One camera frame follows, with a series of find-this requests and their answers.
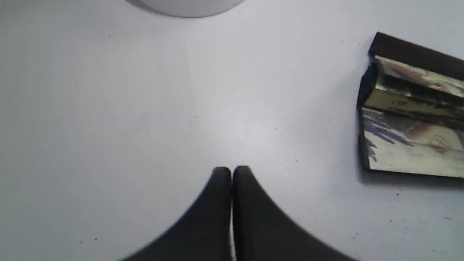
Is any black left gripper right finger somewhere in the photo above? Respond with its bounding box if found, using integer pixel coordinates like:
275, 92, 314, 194
233, 166, 352, 261

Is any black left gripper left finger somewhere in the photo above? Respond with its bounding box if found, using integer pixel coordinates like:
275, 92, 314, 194
125, 167, 232, 261

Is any painted paper folding fan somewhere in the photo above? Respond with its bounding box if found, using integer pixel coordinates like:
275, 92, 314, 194
356, 32, 464, 178

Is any white desk lamp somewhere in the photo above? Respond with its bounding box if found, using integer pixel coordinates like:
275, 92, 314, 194
127, 0, 244, 18

